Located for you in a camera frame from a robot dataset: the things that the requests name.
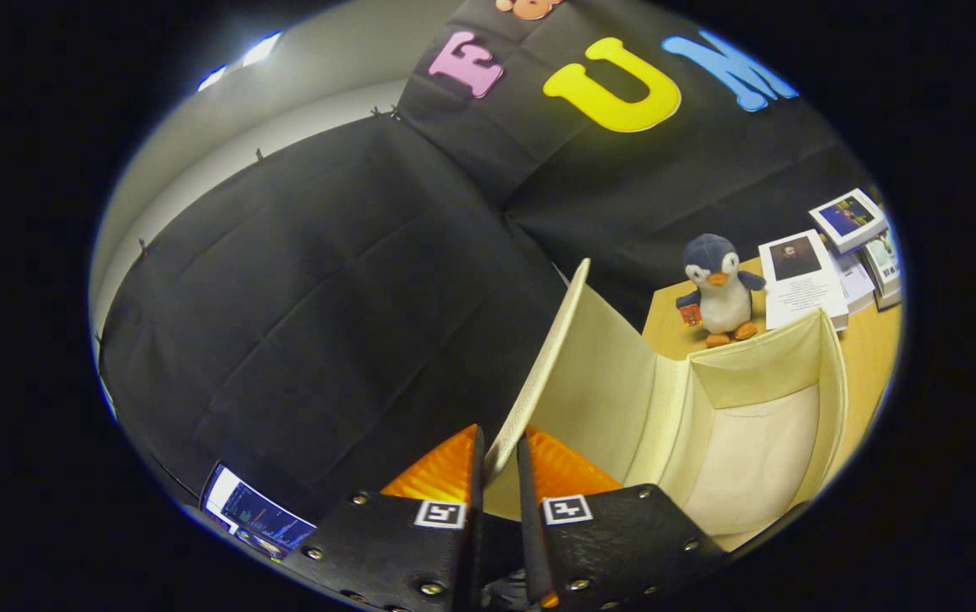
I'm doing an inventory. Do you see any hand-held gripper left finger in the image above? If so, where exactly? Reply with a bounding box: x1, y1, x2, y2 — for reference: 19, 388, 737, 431
280, 423, 486, 612

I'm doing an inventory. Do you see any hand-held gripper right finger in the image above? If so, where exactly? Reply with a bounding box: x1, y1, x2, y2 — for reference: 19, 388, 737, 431
515, 425, 731, 612

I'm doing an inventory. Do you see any cream fabric storage box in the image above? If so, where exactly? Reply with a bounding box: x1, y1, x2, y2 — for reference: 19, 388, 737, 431
481, 258, 848, 553

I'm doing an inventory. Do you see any black backdrop cloth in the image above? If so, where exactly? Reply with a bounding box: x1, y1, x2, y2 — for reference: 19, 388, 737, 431
95, 0, 884, 545

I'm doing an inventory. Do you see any grey white penguin plush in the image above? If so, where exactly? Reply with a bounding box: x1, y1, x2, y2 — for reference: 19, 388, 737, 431
675, 234, 768, 348

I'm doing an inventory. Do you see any book with portrait cover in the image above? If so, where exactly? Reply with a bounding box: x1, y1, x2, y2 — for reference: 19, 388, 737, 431
758, 229, 850, 332

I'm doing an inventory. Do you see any book with light blue cover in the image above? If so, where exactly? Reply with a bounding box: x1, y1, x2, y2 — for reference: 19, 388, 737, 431
862, 234, 904, 297

